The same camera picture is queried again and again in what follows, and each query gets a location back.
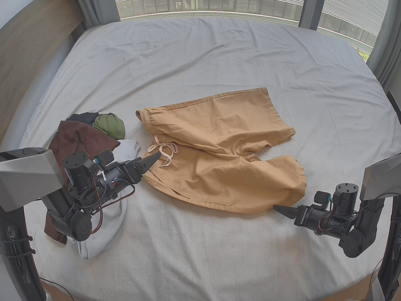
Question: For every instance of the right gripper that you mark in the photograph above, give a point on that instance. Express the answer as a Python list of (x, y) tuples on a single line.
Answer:
[(310, 218)]

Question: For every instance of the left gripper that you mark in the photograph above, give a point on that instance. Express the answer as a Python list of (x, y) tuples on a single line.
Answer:
[(125, 174)]

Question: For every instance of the tan shorts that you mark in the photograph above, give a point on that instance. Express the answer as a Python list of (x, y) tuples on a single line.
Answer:
[(225, 155)]

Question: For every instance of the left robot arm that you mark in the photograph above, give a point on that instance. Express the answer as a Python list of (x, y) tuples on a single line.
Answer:
[(28, 174)]

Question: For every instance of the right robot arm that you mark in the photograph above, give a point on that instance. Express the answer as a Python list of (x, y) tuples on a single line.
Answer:
[(382, 177)]

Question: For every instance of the bed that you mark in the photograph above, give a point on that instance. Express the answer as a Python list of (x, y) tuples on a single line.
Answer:
[(235, 58)]

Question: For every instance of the green garment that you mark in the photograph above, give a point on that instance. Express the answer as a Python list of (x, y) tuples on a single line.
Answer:
[(109, 125)]

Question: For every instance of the brown garment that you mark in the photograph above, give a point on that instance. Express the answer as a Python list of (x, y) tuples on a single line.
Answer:
[(81, 136)]

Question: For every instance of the pale grey garment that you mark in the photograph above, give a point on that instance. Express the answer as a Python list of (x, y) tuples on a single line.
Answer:
[(103, 230)]

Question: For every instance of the black garment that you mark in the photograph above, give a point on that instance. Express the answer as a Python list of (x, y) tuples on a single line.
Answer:
[(80, 118)]

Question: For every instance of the grey-green curtain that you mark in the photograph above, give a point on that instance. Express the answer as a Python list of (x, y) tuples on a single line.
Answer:
[(388, 42), (94, 2)]

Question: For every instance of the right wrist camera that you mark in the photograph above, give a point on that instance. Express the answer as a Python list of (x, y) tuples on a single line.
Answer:
[(322, 198)]

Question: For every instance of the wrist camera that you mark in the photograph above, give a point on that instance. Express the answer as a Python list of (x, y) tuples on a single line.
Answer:
[(322, 198), (105, 157)]

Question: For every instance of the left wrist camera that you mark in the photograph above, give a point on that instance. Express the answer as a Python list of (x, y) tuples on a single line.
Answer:
[(105, 157)]

